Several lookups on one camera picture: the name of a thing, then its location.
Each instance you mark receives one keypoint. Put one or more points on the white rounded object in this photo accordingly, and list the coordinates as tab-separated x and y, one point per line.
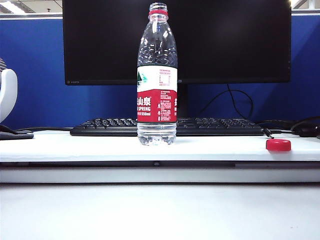
8	95

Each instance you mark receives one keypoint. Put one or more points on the clear plastic water bottle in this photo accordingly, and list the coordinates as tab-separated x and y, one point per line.
157	105

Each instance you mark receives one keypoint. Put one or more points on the black pad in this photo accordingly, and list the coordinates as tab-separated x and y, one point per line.
15	135

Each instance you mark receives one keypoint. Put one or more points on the black Logitech mouse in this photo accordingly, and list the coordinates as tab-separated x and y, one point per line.
308	131

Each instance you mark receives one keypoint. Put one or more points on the black computer monitor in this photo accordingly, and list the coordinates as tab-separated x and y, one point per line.
237	45

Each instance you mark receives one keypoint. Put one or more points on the black Logitech keyboard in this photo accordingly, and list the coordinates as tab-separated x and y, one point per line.
212	125

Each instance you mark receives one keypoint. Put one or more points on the red bottle cap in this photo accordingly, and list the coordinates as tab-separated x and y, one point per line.
278	145

